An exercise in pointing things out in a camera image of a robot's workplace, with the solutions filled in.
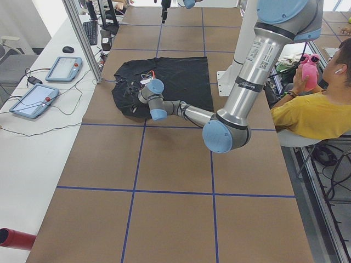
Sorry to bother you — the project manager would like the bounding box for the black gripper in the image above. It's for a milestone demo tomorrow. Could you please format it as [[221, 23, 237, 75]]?
[[123, 85, 140, 106], [161, 0, 171, 24]]

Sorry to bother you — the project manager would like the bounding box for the black graphic t-shirt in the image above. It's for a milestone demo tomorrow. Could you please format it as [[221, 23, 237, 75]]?
[[112, 57, 214, 118]]

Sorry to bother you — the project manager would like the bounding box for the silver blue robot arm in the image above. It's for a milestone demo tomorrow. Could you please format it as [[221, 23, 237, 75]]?
[[161, 0, 199, 24], [123, 1, 324, 153]]

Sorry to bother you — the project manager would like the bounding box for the black box device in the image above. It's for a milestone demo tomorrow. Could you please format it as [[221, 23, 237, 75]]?
[[100, 30, 112, 51]]

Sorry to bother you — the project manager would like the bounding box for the far grey teach pendant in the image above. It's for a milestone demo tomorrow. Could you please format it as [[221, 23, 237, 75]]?
[[45, 56, 83, 82]]

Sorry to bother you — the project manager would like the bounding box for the grey teach pendant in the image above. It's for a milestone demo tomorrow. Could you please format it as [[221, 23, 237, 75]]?
[[45, 56, 83, 82], [9, 83, 60, 119]]

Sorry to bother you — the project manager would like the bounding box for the black keyboard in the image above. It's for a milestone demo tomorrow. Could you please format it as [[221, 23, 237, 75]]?
[[82, 21, 98, 45]]

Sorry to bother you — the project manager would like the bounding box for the black computer mouse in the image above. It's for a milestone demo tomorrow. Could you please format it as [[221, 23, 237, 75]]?
[[62, 46, 75, 54]]

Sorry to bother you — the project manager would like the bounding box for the near grey teach pendant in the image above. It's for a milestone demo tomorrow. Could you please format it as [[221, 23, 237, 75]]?
[[9, 83, 60, 119]]

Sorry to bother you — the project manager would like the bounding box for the brown paper table cover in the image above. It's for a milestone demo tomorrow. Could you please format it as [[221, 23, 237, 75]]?
[[27, 7, 313, 262]]

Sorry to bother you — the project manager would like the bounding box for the pink plush toy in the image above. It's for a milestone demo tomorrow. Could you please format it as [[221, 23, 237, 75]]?
[[299, 54, 320, 92]]

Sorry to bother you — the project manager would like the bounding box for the red cylinder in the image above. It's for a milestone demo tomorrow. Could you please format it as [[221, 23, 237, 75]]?
[[1, 228, 37, 251]]

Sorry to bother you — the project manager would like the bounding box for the person in yellow shirt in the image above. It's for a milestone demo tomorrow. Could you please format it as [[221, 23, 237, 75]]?
[[270, 38, 350, 140]]

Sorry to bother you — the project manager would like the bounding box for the black cable on table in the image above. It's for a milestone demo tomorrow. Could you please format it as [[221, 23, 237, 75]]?
[[0, 68, 86, 137]]

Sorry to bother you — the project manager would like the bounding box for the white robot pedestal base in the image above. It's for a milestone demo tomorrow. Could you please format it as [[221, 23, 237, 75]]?
[[217, 0, 258, 96]]

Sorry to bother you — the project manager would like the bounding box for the aluminium frame post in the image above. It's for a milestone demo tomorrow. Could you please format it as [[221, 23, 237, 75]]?
[[62, 0, 103, 84]]

